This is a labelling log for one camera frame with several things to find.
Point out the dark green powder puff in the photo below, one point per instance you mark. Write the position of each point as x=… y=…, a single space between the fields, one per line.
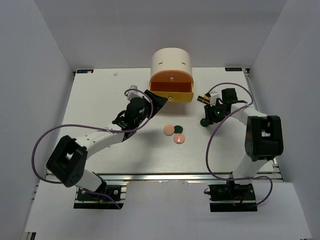
x=178 y=129

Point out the peach puff with ribbon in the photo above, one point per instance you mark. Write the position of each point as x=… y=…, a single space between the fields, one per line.
x=179 y=138

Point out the left blue table label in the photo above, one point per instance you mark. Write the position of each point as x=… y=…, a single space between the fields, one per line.
x=84 y=71

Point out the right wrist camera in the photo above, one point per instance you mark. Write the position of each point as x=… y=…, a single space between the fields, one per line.
x=213 y=96

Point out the orange top drawer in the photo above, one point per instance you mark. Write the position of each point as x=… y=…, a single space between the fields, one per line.
x=176 y=76

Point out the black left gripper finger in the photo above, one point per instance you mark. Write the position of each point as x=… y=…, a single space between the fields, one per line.
x=157 y=108
x=152 y=98

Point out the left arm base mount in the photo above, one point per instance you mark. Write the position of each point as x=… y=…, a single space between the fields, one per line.
x=107 y=195

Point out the cream round drawer organizer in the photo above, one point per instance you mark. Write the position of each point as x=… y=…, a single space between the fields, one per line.
x=171 y=59

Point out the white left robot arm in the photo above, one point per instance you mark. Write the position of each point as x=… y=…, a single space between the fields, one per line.
x=68 y=160

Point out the yellow drawer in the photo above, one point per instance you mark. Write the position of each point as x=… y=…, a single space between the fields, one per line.
x=178 y=92

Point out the green round compact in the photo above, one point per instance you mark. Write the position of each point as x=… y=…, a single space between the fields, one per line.
x=203 y=122

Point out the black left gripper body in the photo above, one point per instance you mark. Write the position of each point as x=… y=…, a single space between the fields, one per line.
x=146 y=112

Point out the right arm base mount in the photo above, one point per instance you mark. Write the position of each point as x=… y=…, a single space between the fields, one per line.
x=231 y=198

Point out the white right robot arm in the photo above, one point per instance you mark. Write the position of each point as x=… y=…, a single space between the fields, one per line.
x=263 y=135

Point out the peach powder puff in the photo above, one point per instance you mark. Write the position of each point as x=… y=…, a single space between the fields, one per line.
x=169 y=130

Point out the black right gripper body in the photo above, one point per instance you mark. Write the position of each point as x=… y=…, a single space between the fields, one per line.
x=215 y=112

